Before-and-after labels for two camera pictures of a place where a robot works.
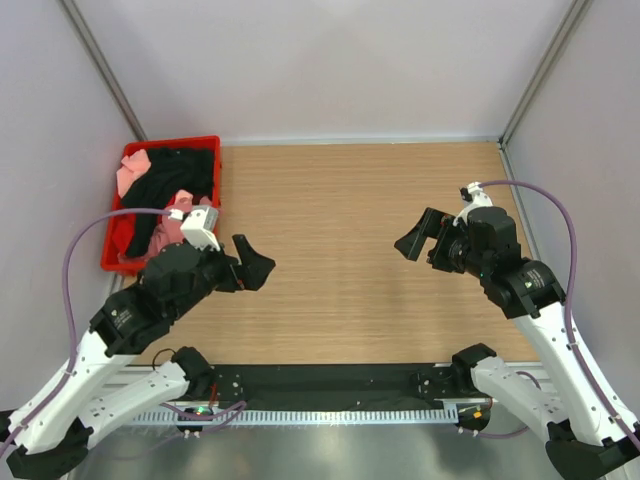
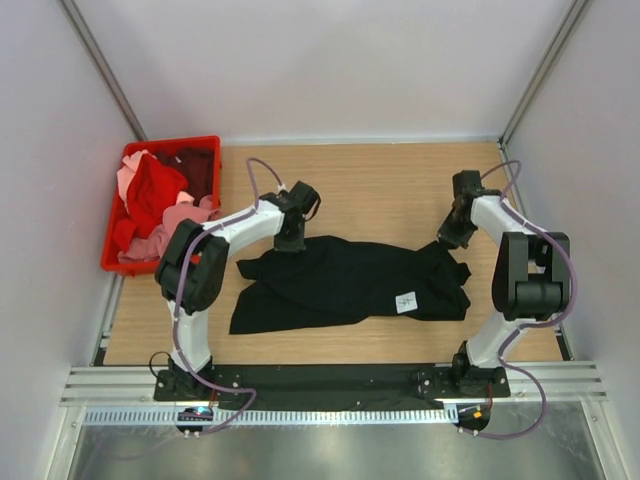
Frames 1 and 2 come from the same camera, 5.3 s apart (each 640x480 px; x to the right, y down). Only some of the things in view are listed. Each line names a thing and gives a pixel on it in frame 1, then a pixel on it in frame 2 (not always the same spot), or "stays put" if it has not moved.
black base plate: (331, 385) stays put
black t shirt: (171, 170) → (335, 281)
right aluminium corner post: (565, 31) stays put
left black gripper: (252, 271) → (291, 246)
